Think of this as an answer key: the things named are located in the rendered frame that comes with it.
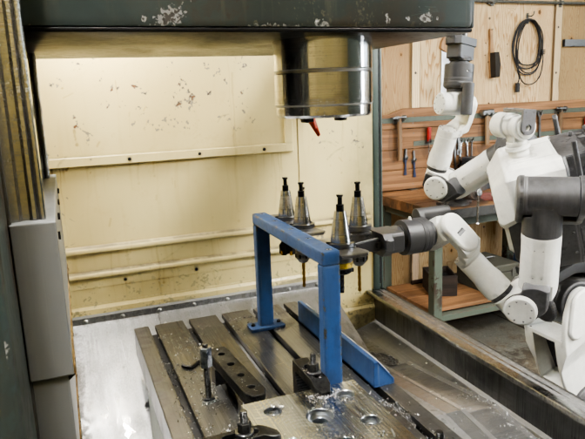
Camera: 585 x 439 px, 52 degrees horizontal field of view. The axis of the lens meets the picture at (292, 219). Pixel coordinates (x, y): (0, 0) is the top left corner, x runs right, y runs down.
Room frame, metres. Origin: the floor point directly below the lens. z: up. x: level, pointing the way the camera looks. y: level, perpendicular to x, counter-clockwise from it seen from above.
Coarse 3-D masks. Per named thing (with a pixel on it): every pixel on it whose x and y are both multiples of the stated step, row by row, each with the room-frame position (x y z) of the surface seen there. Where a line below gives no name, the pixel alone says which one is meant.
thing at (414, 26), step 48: (48, 0) 0.73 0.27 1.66; (96, 0) 0.75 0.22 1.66; (144, 0) 0.77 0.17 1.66; (192, 0) 0.79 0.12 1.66; (240, 0) 0.82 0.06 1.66; (288, 0) 0.84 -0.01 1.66; (336, 0) 0.87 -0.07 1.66; (384, 0) 0.89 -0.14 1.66; (432, 0) 0.92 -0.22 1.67; (48, 48) 0.94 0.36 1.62; (96, 48) 0.97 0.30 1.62; (144, 48) 1.00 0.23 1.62; (192, 48) 1.04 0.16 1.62; (240, 48) 1.08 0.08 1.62
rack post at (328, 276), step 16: (320, 272) 1.16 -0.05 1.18; (336, 272) 1.16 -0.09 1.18; (320, 288) 1.16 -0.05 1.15; (336, 288) 1.16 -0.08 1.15; (320, 304) 1.17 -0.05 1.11; (336, 304) 1.16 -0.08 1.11; (320, 320) 1.17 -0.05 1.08; (336, 320) 1.16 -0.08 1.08; (320, 336) 1.17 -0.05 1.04; (336, 336) 1.16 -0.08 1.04; (320, 352) 1.17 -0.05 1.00; (336, 352) 1.16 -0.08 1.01; (320, 368) 1.18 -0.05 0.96; (336, 368) 1.16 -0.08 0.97
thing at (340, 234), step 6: (336, 216) 1.23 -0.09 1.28; (342, 216) 1.23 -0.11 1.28; (336, 222) 1.23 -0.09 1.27; (342, 222) 1.23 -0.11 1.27; (336, 228) 1.23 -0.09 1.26; (342, 228) 1.23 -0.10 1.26; (348, 228) 1.24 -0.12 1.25; (336, 234) 1.23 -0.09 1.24; (342, 234) 1.22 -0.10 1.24; (348, 234) 1.23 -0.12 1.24; (336, 240) 1.22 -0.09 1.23; (342, 240) 1.22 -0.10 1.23; (348, 240) 1.23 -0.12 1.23
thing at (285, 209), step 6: (282, 192) 1.54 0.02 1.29; (288, 192) 1.54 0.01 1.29; (282, 198) 1.54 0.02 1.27; (288, 198) 1.54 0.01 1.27; (282, 204) 1.54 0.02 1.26; (288, 204) 1.53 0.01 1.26; (282, 210) 1.53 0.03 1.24; (288, 210) 1.53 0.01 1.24; (282, 216) 1.53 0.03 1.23; (288, 216) 1.53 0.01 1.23
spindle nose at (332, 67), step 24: (288, 48) 0.94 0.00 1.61; (312, 48) 0.92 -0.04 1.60; (336, 48) 0.92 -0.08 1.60; (360, 48) 0.94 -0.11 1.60; (288, 72) 0.94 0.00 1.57; (312, 72) 0.92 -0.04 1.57; (336, 72) 0.92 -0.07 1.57; (360, 72) 0.94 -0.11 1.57; (288, 96) 0.94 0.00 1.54; (312, 96) 0.92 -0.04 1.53; (336, 96) 0.91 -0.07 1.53; (360, 96) 0.93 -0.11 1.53
